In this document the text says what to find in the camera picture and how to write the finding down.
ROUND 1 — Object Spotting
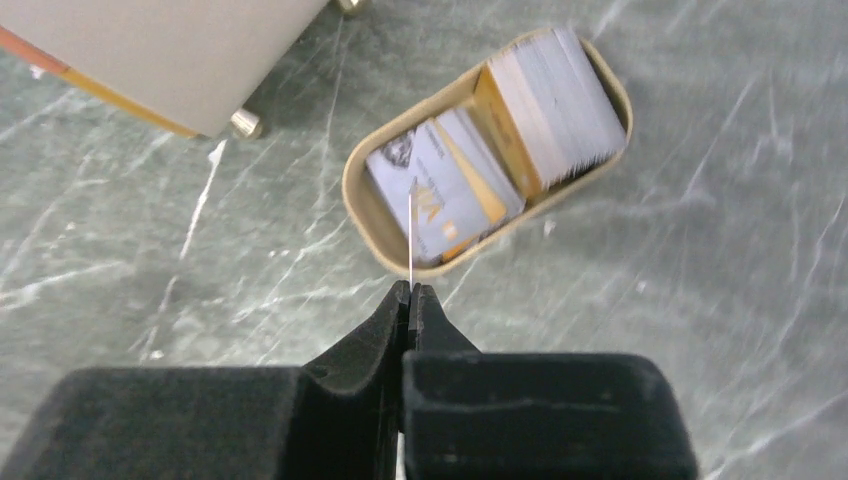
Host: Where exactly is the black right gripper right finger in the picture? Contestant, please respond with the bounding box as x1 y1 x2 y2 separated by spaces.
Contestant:
402 284 699 479

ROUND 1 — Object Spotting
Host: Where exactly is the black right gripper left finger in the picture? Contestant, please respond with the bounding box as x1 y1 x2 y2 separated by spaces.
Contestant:
1 281 411 479

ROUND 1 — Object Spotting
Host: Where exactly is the white credit card edge-on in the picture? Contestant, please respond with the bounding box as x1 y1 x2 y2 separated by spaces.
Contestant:
407 176 418 290

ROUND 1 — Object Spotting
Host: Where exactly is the stack of cards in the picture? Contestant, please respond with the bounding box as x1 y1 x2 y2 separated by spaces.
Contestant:
365 27 633 271

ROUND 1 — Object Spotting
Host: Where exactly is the round pastel drawer cabinet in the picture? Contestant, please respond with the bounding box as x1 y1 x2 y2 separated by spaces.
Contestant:
0 0 372 142

